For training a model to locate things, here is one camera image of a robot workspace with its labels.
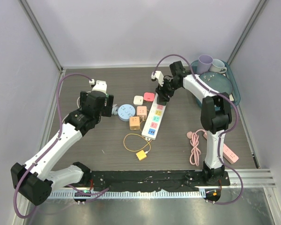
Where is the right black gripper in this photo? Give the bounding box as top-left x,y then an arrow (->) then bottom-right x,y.
156,77 -> 181,103

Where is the orange cube socket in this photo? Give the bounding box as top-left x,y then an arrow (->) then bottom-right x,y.
129,116 -> 141,130

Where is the white multicolour power strip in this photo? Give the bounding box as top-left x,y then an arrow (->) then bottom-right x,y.
141,94 -> 166,141

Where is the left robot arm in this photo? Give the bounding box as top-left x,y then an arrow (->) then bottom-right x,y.
11,90 -> 114,206

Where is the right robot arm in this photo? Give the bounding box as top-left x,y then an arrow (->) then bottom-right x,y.
151,61 -> 232,185

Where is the red pink flat charger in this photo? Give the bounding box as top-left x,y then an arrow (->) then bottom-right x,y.
143,92 -> 155,102

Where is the round light blue socket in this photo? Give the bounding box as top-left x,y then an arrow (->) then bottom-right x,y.
118,104 -> 136,122

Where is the white flat charger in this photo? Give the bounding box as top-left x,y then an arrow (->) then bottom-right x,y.
133,95 -> 144,106

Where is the pink cube socket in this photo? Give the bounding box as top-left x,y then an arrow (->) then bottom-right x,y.
136,106 -> 148,121

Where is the purple cup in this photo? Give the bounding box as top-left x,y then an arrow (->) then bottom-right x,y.
196,54 -> 213,75

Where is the yellow charger block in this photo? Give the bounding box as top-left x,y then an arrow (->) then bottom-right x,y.
136,150 -> 148,161

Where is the dark blue plate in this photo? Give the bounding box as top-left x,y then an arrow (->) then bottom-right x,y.
199,72 -> 233,95

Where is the grey blue mug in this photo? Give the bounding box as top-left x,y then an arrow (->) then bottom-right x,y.
209,59 -> 227,74

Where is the cream square plate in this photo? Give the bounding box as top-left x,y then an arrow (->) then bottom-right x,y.
229,94 -> 235,103

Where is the teal plastic tray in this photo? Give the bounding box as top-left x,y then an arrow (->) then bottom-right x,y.
190,60 -> 241,108

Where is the pink power strip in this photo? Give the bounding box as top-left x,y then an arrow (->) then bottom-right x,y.
203,131 -> 239,166

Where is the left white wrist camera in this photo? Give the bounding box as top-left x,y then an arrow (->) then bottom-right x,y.
89,79 -> 107,94

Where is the yellow charging cable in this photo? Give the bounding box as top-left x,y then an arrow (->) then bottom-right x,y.
123,133 -> 152,157

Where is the black mounting base plate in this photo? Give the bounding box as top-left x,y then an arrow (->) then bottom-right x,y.
90,170 -> 230,192

